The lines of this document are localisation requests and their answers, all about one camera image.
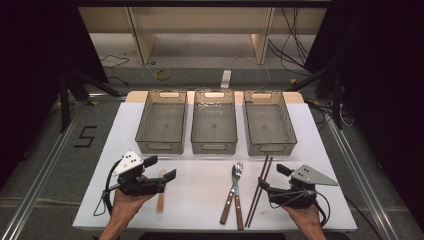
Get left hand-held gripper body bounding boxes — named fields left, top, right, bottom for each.
left=111, top=150, right=167, bottom=198

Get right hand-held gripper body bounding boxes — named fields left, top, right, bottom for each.
left=267, top=164, right=339, bottom=210

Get light wooden spoon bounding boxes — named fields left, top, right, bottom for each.
left=156, top=169, right=169, bottom=214

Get wooden-handled steel knife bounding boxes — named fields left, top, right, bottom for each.
left=231, top=164, right=245, bottom=232

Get translucent grey plastic basket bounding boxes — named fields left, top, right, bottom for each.
left=190, top=88, right=239, bottom=155
left=242, top=89, right=298, bottom=157
left=134, top=89, right=188, bottom=155

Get wooden-handled steel fork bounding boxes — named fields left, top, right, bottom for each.
left=219, top=161, right=244, bottom=225

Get person's right hand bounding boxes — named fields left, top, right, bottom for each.
left=283, top=203, right=324, bottom=232

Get person's left hand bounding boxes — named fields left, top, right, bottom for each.
left=111, top=189, right=156, bottom=220

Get black metal stand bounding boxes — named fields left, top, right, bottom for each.
left=58, top=68, right=122, bottom=134
left=286, top=61, right=344, bottom=130

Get white power strip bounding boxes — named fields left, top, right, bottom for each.
left=220, top=69, right=233, bottom=90

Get black curtain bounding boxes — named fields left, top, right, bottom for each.
left=0, top=0, right=109, bottom=188
left=304, top=0, right=424, bottom=231

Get light wooden shelf unit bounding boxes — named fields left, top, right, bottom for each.
left=77, top=7, right=328, bottom=66

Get left hand-held gripper black cable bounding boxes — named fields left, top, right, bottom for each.
left=93, top=159, right=123, bottom=218

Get hand-held gripper black cable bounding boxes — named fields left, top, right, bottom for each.
left=269, top=188, right=332, bottom=228
left=93, top=159, right=123, bottom=218

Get right hand-held gripper black cable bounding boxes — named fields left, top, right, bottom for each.
left=269, top=188, right=332, bottom=228

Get tangled floor cables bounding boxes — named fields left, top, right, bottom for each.
left=308, top=98, right=355, bottom=132

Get thick black floor cable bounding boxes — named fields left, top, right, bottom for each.
left=343, top=195, right=381, bottom=240

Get short aluminium floor rail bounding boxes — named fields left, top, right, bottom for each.
left=87, top=93, right=129, bottom=102

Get yellow cable coil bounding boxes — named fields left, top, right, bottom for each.
left=154, top=68, right=173, bottom=82

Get white floor cable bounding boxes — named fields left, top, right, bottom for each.
left=229, top=54, right=272, bottom=91

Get thin black floor cable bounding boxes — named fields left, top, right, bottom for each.
left=99, top=54, right=130, bottom=69

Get hanging black cable bundle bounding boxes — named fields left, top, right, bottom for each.
left=268, top=7, right=313, bottom=76

